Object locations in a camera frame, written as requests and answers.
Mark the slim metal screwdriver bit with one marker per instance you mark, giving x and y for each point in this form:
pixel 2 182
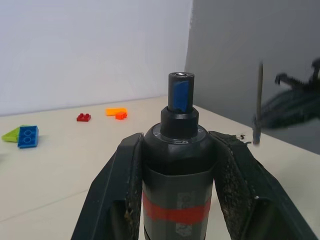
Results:
pixel 258 107

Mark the lime green wedge toy brick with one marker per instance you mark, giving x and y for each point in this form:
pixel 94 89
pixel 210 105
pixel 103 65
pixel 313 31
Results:
pixel 10 135

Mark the small dark orange toy brick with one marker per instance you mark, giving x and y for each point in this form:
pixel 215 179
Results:
pixel 121 115

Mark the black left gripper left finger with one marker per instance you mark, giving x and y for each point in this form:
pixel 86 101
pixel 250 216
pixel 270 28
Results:
pixel 112 180

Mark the black electric screwdriver red band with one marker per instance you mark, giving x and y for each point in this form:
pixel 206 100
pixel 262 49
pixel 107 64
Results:
pixel 178 160

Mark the flat orange toy brick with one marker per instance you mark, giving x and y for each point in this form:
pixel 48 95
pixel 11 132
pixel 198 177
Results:
pixel 113 111

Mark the red toy building brick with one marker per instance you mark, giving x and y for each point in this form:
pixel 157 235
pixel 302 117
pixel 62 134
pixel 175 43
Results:
pixel 83 117

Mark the blue toy building brick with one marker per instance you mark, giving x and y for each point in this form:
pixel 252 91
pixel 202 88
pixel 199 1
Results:
pixel 28 137

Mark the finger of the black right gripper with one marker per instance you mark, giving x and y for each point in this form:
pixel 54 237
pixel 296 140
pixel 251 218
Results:
pixel 303 80
pixel 290 110

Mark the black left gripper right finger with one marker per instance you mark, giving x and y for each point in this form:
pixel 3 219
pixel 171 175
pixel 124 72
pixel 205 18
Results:
pixel 247 185

